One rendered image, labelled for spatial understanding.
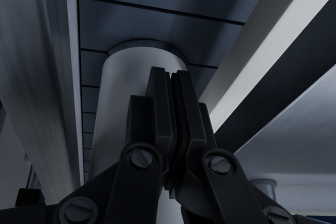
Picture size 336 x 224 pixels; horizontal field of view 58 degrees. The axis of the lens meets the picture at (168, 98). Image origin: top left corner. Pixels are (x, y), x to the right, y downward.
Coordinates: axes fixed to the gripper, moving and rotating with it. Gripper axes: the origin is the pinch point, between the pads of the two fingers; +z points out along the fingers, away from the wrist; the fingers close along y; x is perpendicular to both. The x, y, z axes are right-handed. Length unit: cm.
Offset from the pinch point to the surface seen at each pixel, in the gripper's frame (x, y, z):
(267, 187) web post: -22.3, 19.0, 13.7
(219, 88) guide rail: -0.6, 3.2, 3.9
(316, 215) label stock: -22.9, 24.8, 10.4
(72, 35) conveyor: -0.6, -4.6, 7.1
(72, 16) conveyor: 0.8, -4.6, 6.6
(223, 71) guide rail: 0.3, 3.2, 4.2
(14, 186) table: -49, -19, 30
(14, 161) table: -33.9, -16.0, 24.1
